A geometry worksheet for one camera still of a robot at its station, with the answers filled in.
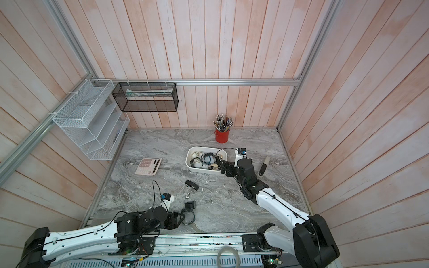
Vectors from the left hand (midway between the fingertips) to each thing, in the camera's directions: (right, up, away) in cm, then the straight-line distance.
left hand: (180, 219), depth 77 cm
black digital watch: (+6, +24, +23) cm, 34 cm away
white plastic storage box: (+20, +31, +25) cm, 45 cm away
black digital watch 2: (+13, +27, +26) cm, 39 cm away
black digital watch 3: (+4, -1, +5) cm, 6 cm away
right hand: (+23, +27, +8) cm, 37 cm away
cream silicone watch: (+7, +29, +27) cm, 40 cm away
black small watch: (+5, +5, +5) cm, 9 cm away
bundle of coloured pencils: (+22, +49, +26) cm, 59 cm away
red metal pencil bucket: (+22, +40, +37) cm, 59 cm away
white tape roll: (+23, -10, -7) cm, 26 cm away
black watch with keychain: (+5, +12, +13) cm, 19 cm away
